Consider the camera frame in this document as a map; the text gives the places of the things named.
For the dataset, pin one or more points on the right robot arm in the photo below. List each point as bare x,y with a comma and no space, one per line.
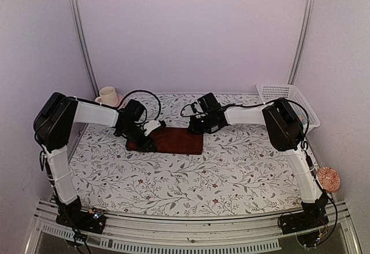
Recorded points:
286,133

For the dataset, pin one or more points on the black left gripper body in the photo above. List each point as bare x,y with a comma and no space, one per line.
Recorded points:
131,135

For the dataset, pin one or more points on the left aluminium frame post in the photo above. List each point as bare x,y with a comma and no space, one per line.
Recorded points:
77,19

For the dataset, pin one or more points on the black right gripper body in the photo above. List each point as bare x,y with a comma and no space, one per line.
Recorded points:
205,125

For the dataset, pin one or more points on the cream ribbed mug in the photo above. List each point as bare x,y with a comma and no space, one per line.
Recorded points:
107,96

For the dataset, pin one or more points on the pink saucer plate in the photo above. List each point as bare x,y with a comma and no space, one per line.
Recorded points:
119,99

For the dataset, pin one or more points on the blue patterned towel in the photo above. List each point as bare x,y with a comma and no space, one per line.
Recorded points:
302,118

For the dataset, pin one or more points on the white plastic basket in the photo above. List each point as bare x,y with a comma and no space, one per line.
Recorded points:
269,92

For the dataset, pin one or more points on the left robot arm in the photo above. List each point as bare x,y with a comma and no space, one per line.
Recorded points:
53,126

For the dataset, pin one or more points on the dark red towel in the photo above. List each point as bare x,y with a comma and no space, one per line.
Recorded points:
172,140

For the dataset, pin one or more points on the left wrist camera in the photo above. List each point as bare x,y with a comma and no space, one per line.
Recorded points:
153,125

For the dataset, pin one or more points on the aluminium frame post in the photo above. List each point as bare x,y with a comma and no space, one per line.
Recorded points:
307,15
77,19

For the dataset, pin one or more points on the right aluminium frame post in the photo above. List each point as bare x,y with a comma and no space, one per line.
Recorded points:
307,15

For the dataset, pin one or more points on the front aluminium rail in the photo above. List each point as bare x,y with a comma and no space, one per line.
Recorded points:
126,233

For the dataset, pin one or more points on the pink object at right edge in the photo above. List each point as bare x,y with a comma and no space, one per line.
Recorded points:
329,179

